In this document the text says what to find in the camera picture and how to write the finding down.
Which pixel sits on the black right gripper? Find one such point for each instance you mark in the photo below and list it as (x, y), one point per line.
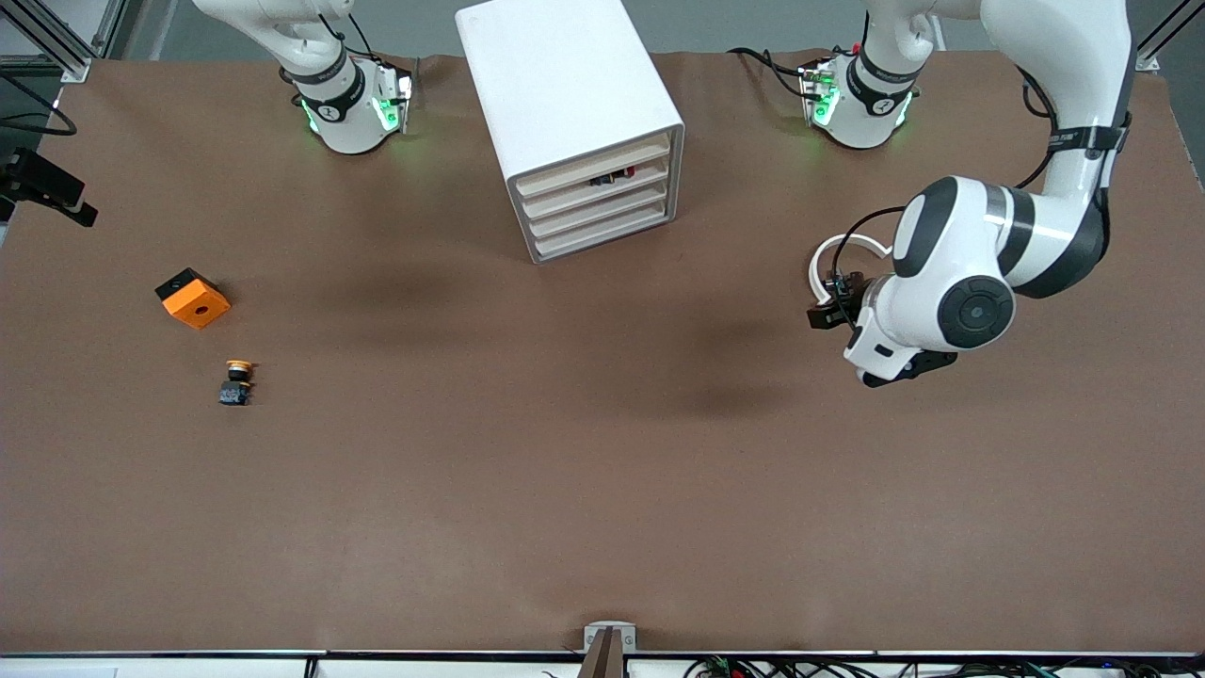
(42, 176)

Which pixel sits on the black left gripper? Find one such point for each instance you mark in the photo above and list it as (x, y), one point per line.
(844, 298)

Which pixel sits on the red emergency stop button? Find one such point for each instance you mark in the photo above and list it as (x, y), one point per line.
(612, 177)

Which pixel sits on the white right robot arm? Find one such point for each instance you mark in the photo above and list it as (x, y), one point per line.
(339, 113)

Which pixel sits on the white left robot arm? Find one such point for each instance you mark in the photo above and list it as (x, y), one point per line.
(1083, 56)

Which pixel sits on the yellow push button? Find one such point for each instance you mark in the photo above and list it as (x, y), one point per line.
(235, 386)

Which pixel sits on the white curved pipe clamp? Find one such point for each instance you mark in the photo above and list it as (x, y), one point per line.
(827, 250)

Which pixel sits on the orange box with hole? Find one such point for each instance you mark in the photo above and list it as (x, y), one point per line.
(198, 306)

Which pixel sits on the brown table cover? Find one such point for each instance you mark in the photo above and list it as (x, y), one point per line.
(602, 471)

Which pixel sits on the aluminium frame profile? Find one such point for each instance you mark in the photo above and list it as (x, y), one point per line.
(53, 38)
(1147, 59)

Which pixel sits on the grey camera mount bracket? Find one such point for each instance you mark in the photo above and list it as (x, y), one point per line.
(610, 629)

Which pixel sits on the brown camera post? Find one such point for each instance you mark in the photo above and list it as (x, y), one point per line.
(602, 664)

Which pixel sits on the metal table edge rail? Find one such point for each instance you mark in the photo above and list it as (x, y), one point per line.
(188, 653)

